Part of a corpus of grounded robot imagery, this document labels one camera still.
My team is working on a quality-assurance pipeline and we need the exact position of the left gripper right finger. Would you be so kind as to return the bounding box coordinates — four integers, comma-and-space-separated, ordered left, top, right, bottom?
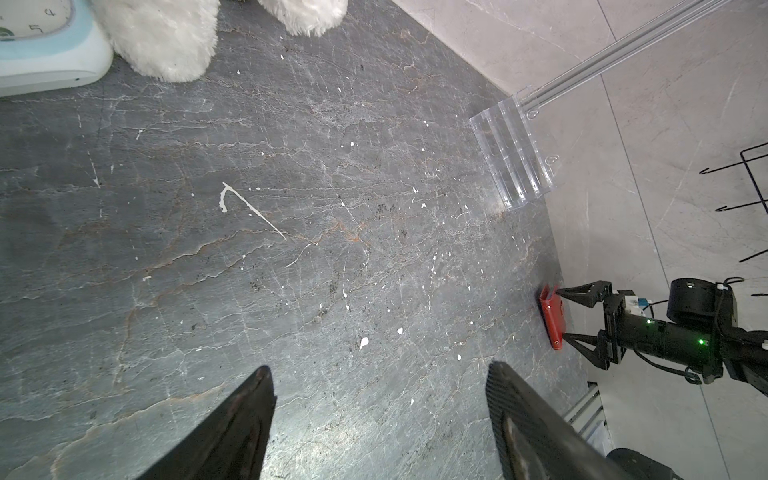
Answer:
485, 361, 629, 479

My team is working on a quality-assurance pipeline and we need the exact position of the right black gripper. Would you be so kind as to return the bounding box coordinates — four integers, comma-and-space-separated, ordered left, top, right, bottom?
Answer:
556, 281, 723, 384

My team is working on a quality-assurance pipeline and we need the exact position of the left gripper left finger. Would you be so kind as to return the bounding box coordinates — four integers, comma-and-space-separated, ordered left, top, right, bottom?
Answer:
140, 365, 277, 479

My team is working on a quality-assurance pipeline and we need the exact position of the red leather card holder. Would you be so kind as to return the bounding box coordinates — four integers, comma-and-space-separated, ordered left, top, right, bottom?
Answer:
539, 284, 566, 351

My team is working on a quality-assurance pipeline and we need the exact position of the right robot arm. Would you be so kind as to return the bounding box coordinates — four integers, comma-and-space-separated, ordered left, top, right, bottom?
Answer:
556, 277, 767, 394

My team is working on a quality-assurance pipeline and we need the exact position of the clear acrylic card stand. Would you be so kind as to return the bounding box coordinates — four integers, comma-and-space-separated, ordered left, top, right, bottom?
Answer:
469, 87, 559, 210

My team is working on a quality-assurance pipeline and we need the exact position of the white teddy bear orange shirt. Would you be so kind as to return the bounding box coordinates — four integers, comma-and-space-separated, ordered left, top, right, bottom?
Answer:
89, 0, 348, 83

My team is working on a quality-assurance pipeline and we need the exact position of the light blue alarm clock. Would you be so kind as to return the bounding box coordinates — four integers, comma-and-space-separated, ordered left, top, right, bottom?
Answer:
1, 0, 113, 97

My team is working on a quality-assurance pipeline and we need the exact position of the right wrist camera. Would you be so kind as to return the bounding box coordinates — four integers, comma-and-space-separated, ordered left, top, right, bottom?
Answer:
622, 290, 649, 316

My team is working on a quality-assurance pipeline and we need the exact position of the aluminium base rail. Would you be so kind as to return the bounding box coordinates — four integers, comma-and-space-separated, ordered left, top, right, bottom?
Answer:
564, 382, 614, 457

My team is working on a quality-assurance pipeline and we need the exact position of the black wire hook rack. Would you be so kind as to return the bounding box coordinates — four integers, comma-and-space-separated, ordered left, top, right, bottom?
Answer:
694, 137, 767, 301

